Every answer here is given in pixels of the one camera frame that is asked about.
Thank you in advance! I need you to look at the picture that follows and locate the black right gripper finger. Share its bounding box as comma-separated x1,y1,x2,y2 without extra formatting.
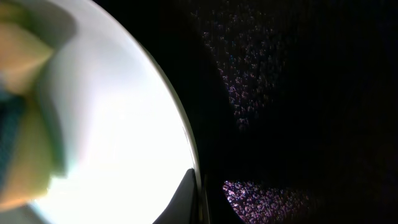
153,169,199,224

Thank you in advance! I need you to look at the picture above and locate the mint green plate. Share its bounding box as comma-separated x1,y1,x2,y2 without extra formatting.
1,1,203,224

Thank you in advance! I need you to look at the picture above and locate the yellow green scrubbing sponge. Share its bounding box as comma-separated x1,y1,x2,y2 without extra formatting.
1,1,67,211

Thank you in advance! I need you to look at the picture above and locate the round black tray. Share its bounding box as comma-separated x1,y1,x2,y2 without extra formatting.
100,1,397,223

